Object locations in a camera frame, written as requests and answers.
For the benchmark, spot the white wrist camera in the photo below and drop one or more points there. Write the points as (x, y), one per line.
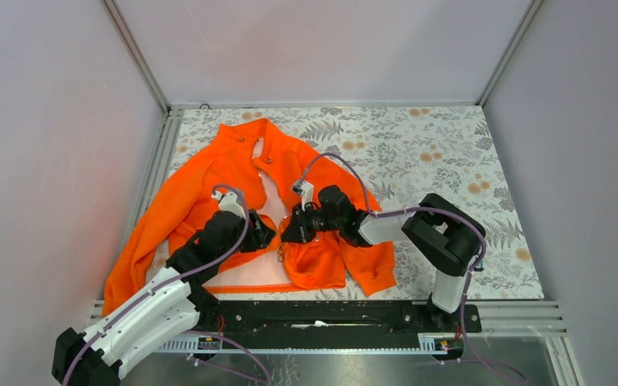
(305, 191)
(231, 202)

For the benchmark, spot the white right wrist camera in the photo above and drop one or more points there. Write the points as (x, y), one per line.
(305, 191)

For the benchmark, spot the orange zip jacket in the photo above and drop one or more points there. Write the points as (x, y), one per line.
(263, 163)

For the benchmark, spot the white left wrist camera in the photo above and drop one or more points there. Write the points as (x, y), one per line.
(231, 202)

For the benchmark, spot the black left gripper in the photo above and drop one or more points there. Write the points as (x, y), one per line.
(259, 234)

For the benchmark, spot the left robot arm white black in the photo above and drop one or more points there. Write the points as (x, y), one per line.
(174, 301)

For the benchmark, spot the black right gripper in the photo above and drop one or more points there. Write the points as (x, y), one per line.
(298, 231)

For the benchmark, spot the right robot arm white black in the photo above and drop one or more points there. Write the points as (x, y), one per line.
(447, 237)

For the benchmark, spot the floral patterned table mat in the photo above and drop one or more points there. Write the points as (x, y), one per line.
(402, 154)

